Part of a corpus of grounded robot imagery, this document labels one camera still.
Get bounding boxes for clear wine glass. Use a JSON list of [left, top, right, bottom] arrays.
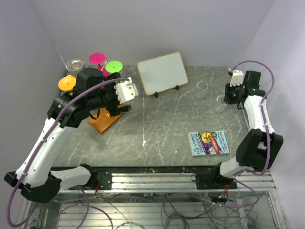
[[66, 59, 86, 75], [215, 95, 227, 113], [195, 81, 208, 99]]

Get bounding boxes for green plastic wine glass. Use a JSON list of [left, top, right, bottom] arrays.
[[104, 60, 123, 80]]

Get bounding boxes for pink plastic wine glass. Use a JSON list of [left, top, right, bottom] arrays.
[[89, 52, 110, 77]]

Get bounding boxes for orange plastic wine glass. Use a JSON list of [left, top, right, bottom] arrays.
[[58, 75, 76, 95]]

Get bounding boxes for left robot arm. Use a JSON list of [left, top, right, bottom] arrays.
[[4, 68, 137, 203]]

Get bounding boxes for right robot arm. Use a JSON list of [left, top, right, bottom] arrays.
[[194, 70, 284, 190]]

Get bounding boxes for treehouse children's book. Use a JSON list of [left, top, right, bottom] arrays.
[[188, 131, 230, 157]]

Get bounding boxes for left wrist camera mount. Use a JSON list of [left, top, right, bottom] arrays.
[[114, 77, 139, 104]]

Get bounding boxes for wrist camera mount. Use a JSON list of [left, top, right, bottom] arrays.
[[114, 77, 139, 104], [228, 69, 244, 87]]

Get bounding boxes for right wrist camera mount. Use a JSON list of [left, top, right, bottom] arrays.
[[228, 69, 244, 87]]

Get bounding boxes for gold wire glass rack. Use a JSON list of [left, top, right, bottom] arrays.
[[81, 59, 127, 135]]

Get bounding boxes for small whiteboard wooden frame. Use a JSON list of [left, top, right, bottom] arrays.
[[137, 52, 189, 96]]

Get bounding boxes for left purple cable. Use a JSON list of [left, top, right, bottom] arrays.
[[6, 76, 133, 227]]

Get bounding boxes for aluminium rail frame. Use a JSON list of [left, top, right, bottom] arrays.
[[25, 167, 288, 229]]

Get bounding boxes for loose cables under table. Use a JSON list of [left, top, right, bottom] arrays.
[[54, 188, 253, 229]]

